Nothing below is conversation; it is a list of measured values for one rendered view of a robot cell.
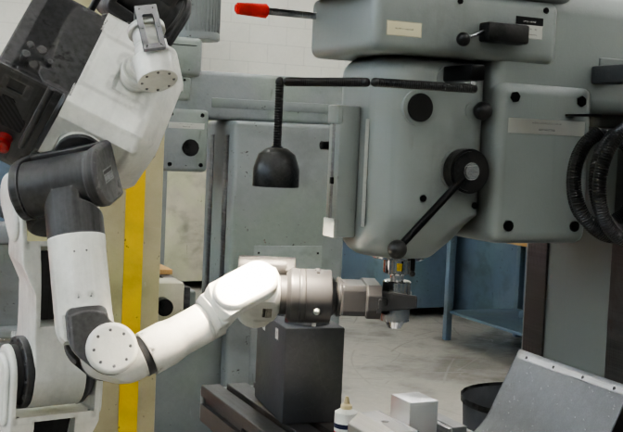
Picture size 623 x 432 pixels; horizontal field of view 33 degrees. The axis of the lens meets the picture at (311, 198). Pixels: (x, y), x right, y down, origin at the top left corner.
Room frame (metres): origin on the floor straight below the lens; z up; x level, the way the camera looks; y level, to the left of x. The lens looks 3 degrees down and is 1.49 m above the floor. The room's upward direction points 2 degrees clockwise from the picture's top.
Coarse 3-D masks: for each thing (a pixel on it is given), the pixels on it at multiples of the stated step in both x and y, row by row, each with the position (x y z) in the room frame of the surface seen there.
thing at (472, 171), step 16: (448, 160) 1.62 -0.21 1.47; (464, 160) 1.61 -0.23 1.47; (480, 160) 1.62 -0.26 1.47; (448, 176) 1.62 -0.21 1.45; (464, 176) 1.61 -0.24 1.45; (480, 176) 1.63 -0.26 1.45; (448, 192) 1.60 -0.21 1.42; (464, 192) 1.62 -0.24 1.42; (432, 208) 1.59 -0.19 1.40; (416, 224) 1.58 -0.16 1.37; (400, 240) 1.57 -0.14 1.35; (400, 256) 1.56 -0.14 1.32
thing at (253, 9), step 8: (240, 8) 1.69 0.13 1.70; (248, 8) 1.70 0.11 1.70; (256, 8) 1.70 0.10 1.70; (264, 8) 1.71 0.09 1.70; (272, 8) 1.72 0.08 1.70; (280, 8) 1.73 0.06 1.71; (256, 16) 1.71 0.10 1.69; (264, 16) 1.71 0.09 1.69; (288, 16) 1.73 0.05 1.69; (296, 16) 1.74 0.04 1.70; (304, 16) 1.74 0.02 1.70; (312, 16) 1.75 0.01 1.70
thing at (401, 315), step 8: (384, 288) 1.71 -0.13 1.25; (392, 288) 1.69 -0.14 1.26; (400, 288) 1.69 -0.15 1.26; (408, 288) 1.70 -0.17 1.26; (384, 312) 1.70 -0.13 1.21; (392, 312) 1.69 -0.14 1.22; (400, 312) 1.69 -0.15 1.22; (408, 312) 1.71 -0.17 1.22; (384, 320) 1.70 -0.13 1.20; (392, 320) 1.69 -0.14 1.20; (400, 320) 1.69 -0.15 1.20; (408, 320) 1.71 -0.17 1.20
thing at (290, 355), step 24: (264, 336) 2.12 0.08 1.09; (288, 336) 1.97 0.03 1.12; (312, 336) 1.99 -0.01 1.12; (336, 336) 2.00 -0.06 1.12; (264, 360) 2.11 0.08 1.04; (288, 360) 1.98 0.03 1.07; (312, 360) 1.99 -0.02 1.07; (336, 360) 2.00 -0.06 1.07; (264, 384) 2.11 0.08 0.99; (288, 384) 1.98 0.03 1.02; (312, 384) 1.99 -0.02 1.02; (336, 384) 2.00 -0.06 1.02; (288, 408) 1.98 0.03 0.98; (312, 408) 1.99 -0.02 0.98; (336, 408) 2.01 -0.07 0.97
